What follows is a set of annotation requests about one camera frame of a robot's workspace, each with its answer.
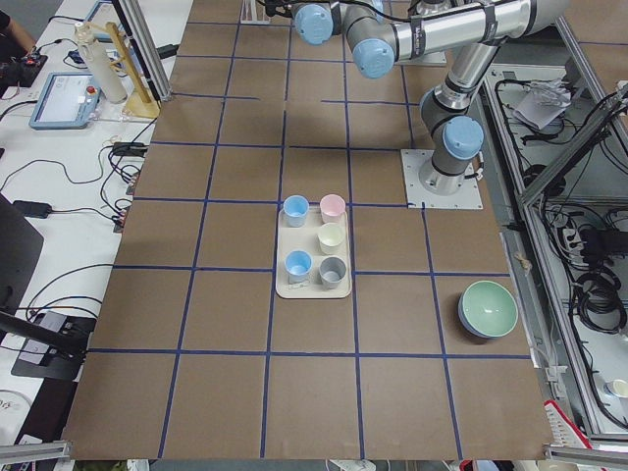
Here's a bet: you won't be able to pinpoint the blue teach pendant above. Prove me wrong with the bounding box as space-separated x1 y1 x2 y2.
28 73 101 131

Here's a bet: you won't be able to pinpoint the black power adapter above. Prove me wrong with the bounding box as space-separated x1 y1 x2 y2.
13 200 53 219

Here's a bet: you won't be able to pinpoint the pale yellow plastic cup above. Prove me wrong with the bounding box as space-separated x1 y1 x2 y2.
317 223 344 255

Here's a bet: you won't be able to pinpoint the light blue cup front-right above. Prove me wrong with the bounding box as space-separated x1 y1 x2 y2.
285 250 313 284

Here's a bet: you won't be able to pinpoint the grey plastic cup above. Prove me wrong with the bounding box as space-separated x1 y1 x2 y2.
319 256 346 289

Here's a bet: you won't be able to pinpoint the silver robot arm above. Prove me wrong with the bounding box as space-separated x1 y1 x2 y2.
285 0 568 195

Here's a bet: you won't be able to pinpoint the light blue cup front-left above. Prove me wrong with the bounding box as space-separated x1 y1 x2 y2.
283 194 309 228

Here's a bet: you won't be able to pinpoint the wooden mug tree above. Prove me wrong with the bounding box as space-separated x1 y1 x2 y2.
84 22 160 119

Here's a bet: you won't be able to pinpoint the pink plastic cup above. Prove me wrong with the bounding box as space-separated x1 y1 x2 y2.
320 194 345 223

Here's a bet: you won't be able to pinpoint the blue-grey bowl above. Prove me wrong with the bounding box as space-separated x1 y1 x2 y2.
457 292 491 339

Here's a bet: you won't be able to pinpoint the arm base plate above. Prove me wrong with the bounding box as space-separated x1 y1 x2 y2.
396 51 447 67
400 149 483 210

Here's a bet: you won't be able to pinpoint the green bowl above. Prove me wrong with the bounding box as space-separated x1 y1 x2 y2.
464 281 518 339

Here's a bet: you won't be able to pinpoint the cream plastic tray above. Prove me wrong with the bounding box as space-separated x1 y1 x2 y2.
275 206 352 299

